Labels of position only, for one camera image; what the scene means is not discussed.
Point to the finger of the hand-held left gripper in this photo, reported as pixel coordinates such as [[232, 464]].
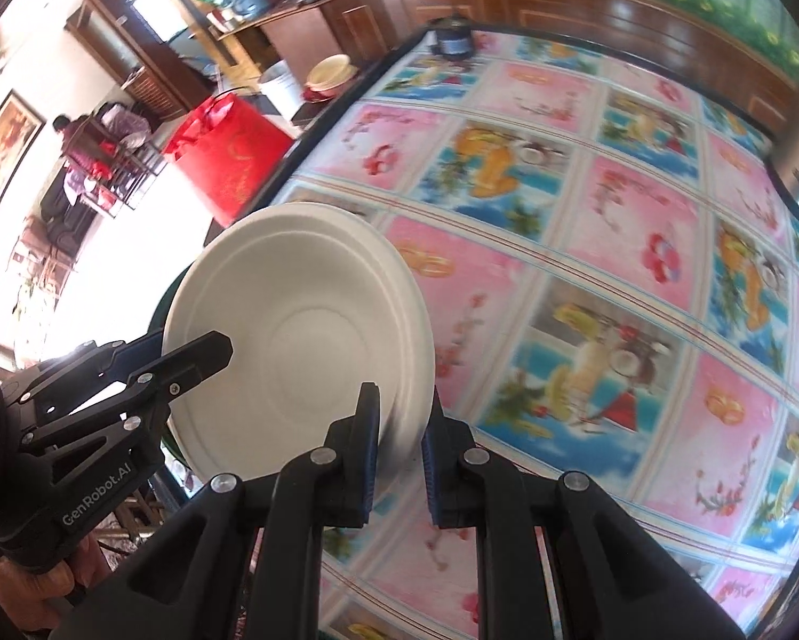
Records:
[[139, 354], [199, 357]]

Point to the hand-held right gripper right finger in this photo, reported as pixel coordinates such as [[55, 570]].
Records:
[[433, 480]]

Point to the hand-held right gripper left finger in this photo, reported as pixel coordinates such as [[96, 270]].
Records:
[[369, 466]]

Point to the dark green plastic bowl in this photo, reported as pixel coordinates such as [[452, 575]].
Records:
[[159, 306]]

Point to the large white paper bowl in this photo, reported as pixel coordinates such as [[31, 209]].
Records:
[[306, 280]]

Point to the person's left hand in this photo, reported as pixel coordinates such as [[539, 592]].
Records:
[[33, 586]]

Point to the red gift bag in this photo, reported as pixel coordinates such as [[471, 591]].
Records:
[[233, 153]]

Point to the white bucket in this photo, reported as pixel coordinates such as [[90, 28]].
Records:
[[283, 90]]

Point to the cream bowl red base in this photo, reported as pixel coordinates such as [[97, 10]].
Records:
[[329, 73]]

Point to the small dark round jar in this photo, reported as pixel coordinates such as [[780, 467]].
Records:
[[454, 37]]

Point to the wooden cabinet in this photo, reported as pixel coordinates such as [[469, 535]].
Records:
[[573, 20]]

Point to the framed wall picture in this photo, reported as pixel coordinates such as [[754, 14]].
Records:
[[3, 153]]

